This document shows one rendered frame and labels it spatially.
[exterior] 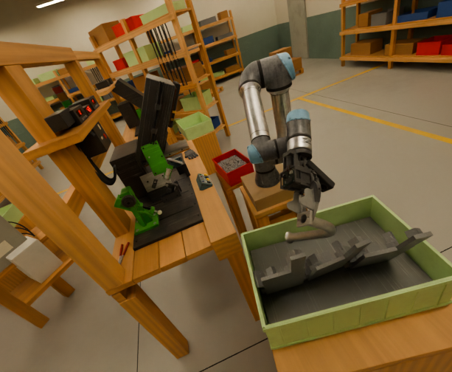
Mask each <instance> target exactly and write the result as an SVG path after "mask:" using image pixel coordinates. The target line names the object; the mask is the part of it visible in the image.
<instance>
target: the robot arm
mask: <svg viewBox="0 0 452 372"><path fill-rule="evenodd" d="M295 78H296V76H295V70H294V67H293V62H292V60H291V57H290V55H289V54H288V53H287V52H283V53H279V54H276V55H272V56H270V57H267V58H263V59H260V60H258V61H253V62H251V63H250V64H249V65H248V66H247V67H246V68H245V69H244V70H243V73H242V75H241V76H240V80H239V85H238V90H239V94H240V96H241V97H242V99H243V104H244V108H245V112H246V119H247V123H248V130H249V134H250V138H251V144H250V145H248V146H247V151H248V157H249V161H250V163H251V164H254V167H255V171H256V173H255V183H256V185H257V186H258V187H264V188H267V187H273V186H274V185H277V184H278V183H279V181H280V189H283V190H291V191H294V195H293V200H292V201H289V202H288V203H287V208H288V209H289V210H292V211H294V212H295V213H297V214H298V213H303V212H306V208H308V209H309V210H312V211H313V220H314V218H315V216H316V212H317V210H318V207H319V202H320V198H321V192H325V191H328V190H331V189H333V188H334V186H335V182H334V181H333V180H332V179H330V178H329V177H328V176H327V175H326V174H325V173H324V172H323V171H322V170H321V169H319V168H318V167H317V166H316V165H315V164H314V163H313V162H312V161H311V159H312V152H313V150H312V139H311V129H310V115H309V112H308V111H307V110H305V109H302V108H300V109H294V110H293V111H291V100H290V92H289V88H290V87H291V86H292V80H294V79H295ZM263 88H266V91H267V92H268V93H270V94H271V102H272V107H273V112H274V121H275V126H276V130H277V138H276V139H272V140H271V138H270V135H269V131H268V126H267V122H266V118H265V113H264V110H263V106H262V101H261V97H260V92H261V89H263ZM281 163H283V172H281V173H280V174H279V172H278V170H277V169H276V167H275V165H278V164H281ZM282 178H283V185H282ZM303 194H304V195H303Z"/></svg>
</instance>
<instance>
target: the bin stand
mask: <svg viewBox="0 0 452 372"><path fill-rule="evenodd" d="M215 172H216V175H217V177H218V179H219V182H220V185H221V187H222V190H223V193H224V196H225V197H226V201H227V204H228V206H229V209H230V212H231V214H232V218H233V219H234V223H235V226H236V228H237V231H238V234H239V236H240V237H241V235H240V234H241V233H245V232H247V229H246V226H245V223H244V220H243V217H242V214H241V212H240V208H239V205H238V203H237V199H236V196H235V194H234V191H233V190H234V189H236V188H239V187H240V186H243V183H242V182H241V183H239V184H237V185H235V186H233V187H231V186H230V185H229V184H228V183H227V182H226V181H225V180H224V178H223V177H222V176H221V175H220V174H219V173H218V172H217V171H216V170H215Z"/></svg>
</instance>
